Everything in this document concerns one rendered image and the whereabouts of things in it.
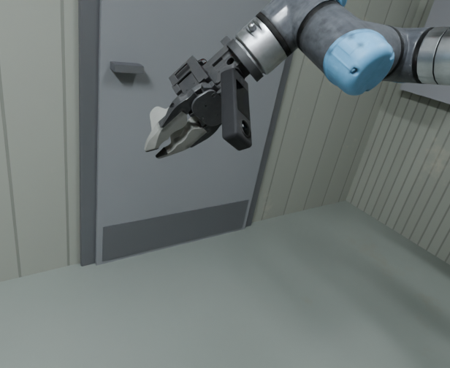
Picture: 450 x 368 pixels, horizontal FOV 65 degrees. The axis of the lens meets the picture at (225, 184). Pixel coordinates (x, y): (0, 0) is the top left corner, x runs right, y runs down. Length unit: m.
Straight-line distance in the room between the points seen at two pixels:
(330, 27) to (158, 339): 1.47
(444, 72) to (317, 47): 0.17
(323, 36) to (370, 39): 0.06
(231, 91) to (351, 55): 0.16
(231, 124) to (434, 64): 0.27
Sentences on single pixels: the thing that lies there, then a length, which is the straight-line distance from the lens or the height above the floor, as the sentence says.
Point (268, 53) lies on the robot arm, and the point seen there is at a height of 1.28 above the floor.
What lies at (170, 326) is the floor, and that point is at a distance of 1.76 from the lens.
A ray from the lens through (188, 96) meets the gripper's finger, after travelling 0.53.
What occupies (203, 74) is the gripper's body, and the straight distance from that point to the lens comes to 0.55.
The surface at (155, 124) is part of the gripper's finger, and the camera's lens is 0.57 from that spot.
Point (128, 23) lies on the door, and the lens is 1.60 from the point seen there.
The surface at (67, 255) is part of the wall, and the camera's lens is 2.02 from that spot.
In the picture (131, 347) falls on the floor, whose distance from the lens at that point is 1.69.
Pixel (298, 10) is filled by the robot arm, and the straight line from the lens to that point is 0.53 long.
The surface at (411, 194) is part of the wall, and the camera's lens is 3.01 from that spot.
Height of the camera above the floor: 1.33
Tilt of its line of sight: 26 degrees down
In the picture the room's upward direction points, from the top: 11 degrees clockwise
